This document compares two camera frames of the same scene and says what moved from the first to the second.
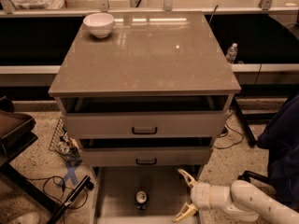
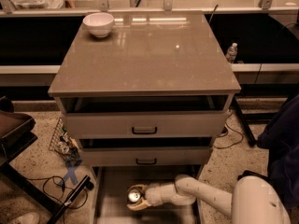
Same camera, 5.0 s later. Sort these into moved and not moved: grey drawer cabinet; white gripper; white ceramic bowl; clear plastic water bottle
Moved: white gripper
Not moved: clear plastic water bottle; grey drawer cabinet; white ceramic bowl
